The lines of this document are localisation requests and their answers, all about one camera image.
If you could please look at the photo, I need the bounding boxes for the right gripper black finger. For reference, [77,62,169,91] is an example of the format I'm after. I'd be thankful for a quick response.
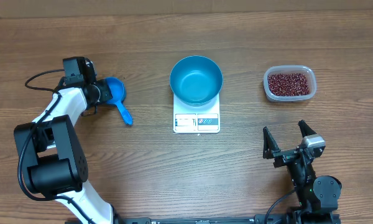
[298,120,316,138]
[263,126,281,159]

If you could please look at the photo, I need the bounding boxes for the blue plastic measuring scoop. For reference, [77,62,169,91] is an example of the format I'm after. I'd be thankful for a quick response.
[105,77,133,126]

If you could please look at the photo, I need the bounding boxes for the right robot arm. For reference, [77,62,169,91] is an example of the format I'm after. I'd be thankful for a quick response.
[261,120,342,224]

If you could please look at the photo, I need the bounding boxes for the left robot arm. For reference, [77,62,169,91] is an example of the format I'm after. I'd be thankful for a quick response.
[14,77,119,223]

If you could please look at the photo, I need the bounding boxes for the white digital kitchen scale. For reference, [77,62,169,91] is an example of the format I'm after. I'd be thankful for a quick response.
[173,95,221,134]

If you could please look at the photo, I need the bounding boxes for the blue metal bowl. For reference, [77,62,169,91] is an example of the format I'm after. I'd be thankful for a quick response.
[169,55,224,106]

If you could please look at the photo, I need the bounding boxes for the red adzuki beans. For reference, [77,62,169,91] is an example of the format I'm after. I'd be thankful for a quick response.
[267,73,310,96]

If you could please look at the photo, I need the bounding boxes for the clear plastic container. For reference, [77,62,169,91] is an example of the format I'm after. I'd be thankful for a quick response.
[263,65,316,102]

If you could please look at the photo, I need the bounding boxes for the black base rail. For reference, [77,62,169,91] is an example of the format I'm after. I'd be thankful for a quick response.
[65,214,341,224]

